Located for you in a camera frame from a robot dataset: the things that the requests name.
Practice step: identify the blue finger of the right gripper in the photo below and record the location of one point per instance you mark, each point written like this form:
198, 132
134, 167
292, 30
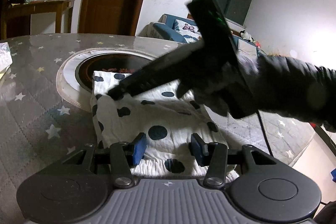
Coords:
147, 78
183, 88

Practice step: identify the blue sectional sofa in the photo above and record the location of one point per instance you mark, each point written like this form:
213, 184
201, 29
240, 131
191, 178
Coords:
163, 29

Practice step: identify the tissue pack pink white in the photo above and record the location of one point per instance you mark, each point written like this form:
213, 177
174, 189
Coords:
5, 58

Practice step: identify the right gloved hand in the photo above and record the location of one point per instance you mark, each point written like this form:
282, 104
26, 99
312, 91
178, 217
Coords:
232, 90

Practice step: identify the white navy polka dot pants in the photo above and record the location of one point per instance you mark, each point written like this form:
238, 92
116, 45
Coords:
167, 121

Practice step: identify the grey star quilted table cover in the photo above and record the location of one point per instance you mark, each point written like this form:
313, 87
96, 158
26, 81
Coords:
39, 126

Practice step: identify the panda plush toy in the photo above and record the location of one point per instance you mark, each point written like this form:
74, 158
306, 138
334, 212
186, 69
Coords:
246, 36

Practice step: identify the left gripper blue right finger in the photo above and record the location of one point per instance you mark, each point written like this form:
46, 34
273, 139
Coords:
199, 149

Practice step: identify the round induction cooktop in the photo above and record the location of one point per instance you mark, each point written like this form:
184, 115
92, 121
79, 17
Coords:
74, 81

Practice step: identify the right black sleeve forearm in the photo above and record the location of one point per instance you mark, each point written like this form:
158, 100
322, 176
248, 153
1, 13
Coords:
293, 88

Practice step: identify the beige cushion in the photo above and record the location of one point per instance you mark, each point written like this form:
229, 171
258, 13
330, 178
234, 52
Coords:
247, 49

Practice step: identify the wooden side table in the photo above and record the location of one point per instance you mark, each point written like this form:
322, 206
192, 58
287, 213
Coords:
39, 7

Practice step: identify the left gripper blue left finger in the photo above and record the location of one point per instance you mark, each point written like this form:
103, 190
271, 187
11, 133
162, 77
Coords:
138, 148

